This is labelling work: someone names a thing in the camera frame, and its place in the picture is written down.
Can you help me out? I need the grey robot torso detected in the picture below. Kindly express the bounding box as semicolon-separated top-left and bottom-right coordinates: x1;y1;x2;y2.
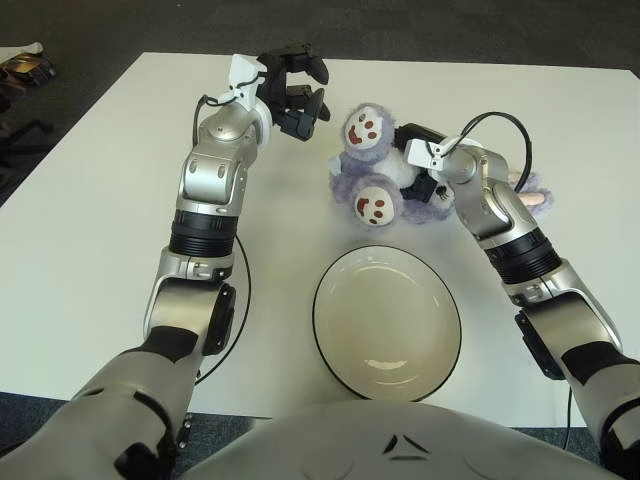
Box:
179;399;616;480

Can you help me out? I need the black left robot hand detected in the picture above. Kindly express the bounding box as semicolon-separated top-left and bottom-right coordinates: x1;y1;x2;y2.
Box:
255;43;332;141

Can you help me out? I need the dark box with gold print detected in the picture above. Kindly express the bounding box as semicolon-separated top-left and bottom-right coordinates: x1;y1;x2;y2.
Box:
0;54;57;89

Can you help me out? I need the black office chair base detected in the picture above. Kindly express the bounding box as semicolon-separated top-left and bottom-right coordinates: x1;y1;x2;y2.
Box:
0;107;54;169

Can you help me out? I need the white paper sheet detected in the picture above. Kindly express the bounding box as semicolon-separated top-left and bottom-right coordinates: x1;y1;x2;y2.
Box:
0;42;44;59

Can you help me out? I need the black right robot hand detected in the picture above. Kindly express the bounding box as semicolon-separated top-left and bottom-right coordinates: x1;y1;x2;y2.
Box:
394;122;447;204

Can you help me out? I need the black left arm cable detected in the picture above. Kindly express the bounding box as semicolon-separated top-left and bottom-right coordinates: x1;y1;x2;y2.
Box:
192;94;251;386

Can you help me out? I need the purple plush bunny doll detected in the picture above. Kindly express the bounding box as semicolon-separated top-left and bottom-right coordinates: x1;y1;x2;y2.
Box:
327;102;556;229

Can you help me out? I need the white plate with black rim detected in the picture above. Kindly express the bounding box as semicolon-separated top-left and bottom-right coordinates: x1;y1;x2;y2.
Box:
312;244;462;404

